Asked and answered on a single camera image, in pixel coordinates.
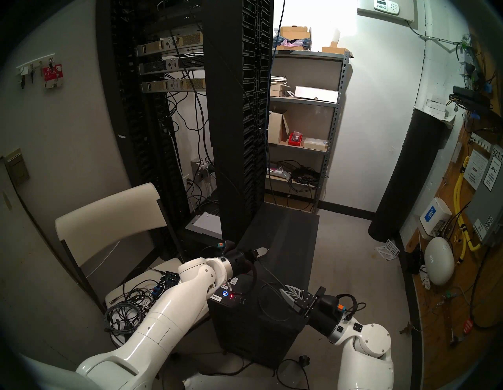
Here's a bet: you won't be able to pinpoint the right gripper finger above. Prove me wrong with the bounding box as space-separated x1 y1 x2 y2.
279 291 316 319
278 286 326 307

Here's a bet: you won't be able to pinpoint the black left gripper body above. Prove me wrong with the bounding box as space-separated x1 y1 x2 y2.
226 248 256 276

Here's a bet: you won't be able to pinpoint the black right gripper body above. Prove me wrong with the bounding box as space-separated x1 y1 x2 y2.
308 295 343 337

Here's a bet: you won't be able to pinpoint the black workstation tower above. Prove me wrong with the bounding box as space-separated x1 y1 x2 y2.
207 202 319 369

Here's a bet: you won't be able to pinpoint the silver flat device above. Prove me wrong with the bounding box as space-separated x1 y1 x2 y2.
185 212 222 238

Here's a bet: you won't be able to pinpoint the black blue audio mixer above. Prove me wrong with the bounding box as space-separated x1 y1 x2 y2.
151 271 182 301

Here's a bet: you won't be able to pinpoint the open cardboard box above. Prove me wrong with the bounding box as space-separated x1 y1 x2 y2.
268 111 290 144

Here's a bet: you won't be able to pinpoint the white egg-shaped device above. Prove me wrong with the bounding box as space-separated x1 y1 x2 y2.
424 237 455 285

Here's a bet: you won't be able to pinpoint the black server rack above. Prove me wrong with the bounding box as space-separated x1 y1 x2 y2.
96 0 274 252

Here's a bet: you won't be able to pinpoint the white router blue label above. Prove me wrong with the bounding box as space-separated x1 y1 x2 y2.
419 197 452 237

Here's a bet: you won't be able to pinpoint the cream folding chair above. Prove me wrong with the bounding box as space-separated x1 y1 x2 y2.
55 182 211 348

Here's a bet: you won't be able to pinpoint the tall black cylinder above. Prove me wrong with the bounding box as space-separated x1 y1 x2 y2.
368 108 452 242

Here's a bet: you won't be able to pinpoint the grey metal shelf unit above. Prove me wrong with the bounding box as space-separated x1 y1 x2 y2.
265 49 352 215

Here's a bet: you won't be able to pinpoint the white flat box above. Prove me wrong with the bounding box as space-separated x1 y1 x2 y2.
295 86 339 103

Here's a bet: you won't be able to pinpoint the grey utility box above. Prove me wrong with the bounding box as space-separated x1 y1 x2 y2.
466 143 503 247

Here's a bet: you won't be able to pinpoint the white paper notice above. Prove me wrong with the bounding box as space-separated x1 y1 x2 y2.
464 149 488 191

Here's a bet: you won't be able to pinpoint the dark rack server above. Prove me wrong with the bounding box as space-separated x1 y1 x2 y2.
138 56 205 75

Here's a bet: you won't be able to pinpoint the leaning grey board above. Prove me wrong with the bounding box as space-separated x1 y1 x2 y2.
0 157 106 370

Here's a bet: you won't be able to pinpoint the brown cardboard box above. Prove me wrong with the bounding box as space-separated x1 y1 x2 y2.
280 26 312 41

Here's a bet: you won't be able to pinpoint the small white box stack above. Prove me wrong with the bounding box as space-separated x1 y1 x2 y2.
424 98 457 122

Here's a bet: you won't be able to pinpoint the white alarm keypad panel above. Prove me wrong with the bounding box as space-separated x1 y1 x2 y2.
357 0 415 22

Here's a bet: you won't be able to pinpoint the black cable bundle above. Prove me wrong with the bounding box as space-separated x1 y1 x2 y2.
289 165 321 193

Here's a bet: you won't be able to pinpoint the grey wall outlet box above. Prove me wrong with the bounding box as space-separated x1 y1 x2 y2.
191 157 216 182

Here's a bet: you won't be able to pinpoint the tangled grey black cables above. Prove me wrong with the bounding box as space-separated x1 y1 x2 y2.
103 275 165 342

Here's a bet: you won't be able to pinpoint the yellow cable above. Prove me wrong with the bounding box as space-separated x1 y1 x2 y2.
453 155 482 264

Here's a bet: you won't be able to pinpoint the gold-faced rack switch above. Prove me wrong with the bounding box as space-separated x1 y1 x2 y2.
136 33 205 57
141 78 207 94

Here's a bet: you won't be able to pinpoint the blue network cable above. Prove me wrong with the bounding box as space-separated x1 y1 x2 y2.
265 0 286 169

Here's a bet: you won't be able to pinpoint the beige wall box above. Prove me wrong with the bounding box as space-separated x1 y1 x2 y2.
3 149 30 187

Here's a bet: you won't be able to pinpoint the black wall-mounted device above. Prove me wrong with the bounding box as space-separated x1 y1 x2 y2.
452 86 492 110

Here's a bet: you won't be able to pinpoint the white key hook rail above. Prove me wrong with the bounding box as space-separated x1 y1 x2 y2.
16 53 55 71

